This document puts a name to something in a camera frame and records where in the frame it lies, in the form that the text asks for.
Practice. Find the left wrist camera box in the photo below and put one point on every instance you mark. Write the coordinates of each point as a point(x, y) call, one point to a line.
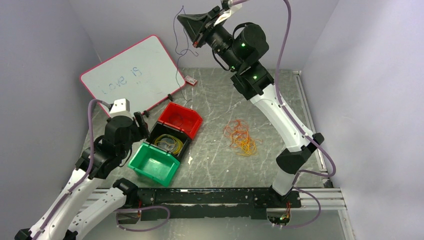
point(120, 107)

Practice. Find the green plastic bin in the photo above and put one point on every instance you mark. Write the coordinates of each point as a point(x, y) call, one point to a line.
point(155, 164)

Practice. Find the black base frame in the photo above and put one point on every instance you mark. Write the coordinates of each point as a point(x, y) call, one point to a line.
point(195, 203)

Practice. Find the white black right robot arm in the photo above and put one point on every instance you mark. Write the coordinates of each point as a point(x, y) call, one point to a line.
point(241, 50)

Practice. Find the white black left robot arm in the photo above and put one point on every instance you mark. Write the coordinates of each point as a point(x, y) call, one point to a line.
point(65, 220)

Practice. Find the aluminium table edge rail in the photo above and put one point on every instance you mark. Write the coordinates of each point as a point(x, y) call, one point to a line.
point(319, 158)

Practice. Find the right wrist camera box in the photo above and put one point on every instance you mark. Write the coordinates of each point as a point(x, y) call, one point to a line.
point(229, 7)

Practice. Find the black plastic bin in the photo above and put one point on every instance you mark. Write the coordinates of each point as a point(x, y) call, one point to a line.
point(169, 140)

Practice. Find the small red white box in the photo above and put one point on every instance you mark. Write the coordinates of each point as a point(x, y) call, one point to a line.
point(190, 80)

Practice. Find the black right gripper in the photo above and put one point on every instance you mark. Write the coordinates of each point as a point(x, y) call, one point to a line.
point(194, 23)

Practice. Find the red plastic bin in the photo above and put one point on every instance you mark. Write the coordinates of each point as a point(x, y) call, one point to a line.
point(182, 118)

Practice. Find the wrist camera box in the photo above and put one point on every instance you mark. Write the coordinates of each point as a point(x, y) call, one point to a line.
point(120, 107)
point(229, 7)

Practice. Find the pink framed whiteboard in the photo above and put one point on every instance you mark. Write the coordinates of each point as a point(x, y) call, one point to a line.
point(144, 74)

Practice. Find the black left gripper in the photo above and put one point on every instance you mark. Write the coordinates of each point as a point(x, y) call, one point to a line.
point(141, 131)

